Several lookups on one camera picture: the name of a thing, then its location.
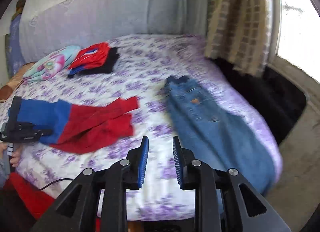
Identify orange brown pillow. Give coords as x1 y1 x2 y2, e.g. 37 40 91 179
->
0 62 35 103

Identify person's left hand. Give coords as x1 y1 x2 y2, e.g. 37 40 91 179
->
0 142 22 168

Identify folded red blue shorts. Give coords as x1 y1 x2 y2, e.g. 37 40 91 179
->
68 42 111 78

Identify purple floral bedspread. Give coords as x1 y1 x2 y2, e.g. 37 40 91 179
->
16 35 283 221

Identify blue denim jeans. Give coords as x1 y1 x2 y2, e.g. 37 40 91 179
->
164 76 276 195

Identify white lace draped cover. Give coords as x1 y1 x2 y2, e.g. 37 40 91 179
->
19 0 208 62

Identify black power cable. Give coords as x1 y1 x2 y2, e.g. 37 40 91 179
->
37 177 74 192

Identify blue patterned cloth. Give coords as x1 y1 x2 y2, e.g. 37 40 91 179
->
5 14 25 78

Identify blue and red pants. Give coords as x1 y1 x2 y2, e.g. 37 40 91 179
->
8 96 139 154

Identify folded black garment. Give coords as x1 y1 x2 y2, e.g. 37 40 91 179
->
67 47 119 78

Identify red cloth at bed edge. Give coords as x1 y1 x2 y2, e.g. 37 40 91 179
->
4 173 55 220

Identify beige checked curtain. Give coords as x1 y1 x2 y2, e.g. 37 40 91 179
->
204 0 272 77

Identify floral teal pink folded blanket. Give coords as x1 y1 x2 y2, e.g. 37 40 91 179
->
23 46 81 83

